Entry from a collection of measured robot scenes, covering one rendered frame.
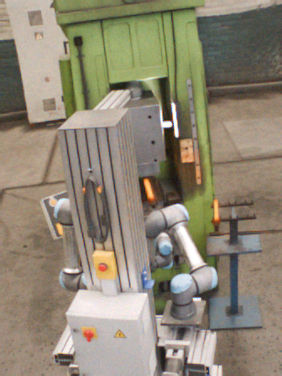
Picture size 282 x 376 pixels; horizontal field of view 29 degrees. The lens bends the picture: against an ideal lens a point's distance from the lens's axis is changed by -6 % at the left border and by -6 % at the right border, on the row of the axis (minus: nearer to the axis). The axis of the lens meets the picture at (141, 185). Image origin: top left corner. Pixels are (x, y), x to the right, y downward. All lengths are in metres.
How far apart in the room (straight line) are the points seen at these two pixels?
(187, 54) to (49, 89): 5.55
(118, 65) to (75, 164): 1.54
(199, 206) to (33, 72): 5.46
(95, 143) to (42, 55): 6.81
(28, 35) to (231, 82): 3.64
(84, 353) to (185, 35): 2.20
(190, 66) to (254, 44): 6.08
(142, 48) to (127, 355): 2.08
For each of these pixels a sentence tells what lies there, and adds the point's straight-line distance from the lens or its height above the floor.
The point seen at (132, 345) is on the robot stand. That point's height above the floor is 1.07.
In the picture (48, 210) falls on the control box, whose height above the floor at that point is 1.13.
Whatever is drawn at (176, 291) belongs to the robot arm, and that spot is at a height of 1.00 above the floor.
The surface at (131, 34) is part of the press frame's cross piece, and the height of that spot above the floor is 2.16.
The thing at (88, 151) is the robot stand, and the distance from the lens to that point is 2.30.
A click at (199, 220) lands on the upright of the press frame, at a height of 0.70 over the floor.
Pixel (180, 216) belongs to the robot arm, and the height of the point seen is 1.26.
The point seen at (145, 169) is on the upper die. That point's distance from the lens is 3.83.
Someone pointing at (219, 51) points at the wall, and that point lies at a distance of 9.73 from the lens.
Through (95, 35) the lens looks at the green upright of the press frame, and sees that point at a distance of 3.70.
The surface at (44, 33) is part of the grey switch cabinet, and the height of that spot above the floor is 1.60.
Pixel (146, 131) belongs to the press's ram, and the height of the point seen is 1.50.
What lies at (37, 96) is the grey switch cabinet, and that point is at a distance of 9.19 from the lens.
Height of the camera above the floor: 2.72
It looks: 24 degrees down
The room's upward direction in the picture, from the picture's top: 7 degrees counter-clockwise
